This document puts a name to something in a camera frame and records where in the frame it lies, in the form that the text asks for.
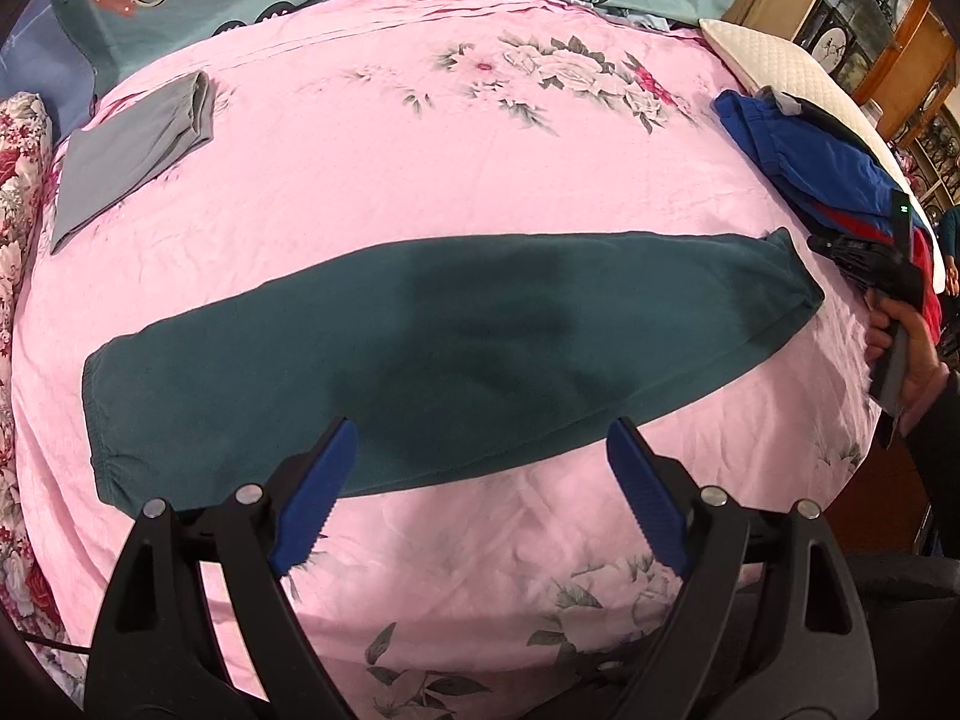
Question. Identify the blue red jacket pile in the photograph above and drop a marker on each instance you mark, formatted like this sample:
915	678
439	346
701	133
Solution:
828	175

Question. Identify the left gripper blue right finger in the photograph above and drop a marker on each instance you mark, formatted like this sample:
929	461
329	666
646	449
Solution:
767	623

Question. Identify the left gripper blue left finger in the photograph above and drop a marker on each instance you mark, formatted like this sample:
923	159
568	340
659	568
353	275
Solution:
155	652

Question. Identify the folded grey garment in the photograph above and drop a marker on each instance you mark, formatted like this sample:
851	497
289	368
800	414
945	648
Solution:
104	165

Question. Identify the pink floral bed sheet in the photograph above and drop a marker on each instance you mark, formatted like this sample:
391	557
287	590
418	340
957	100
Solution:
358	123

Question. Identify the blue plaid pillow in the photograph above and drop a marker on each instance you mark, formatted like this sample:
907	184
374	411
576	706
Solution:
38	57

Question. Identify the dark teal pants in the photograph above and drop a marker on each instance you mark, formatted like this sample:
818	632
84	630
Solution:
454	357

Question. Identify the cream textured pillow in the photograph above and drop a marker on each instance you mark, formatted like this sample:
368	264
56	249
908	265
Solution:
759	60

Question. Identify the person right hand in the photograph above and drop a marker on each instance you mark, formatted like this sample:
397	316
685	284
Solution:
925	376

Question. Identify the display shelf with ornaments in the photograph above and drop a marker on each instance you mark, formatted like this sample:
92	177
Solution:
899	62

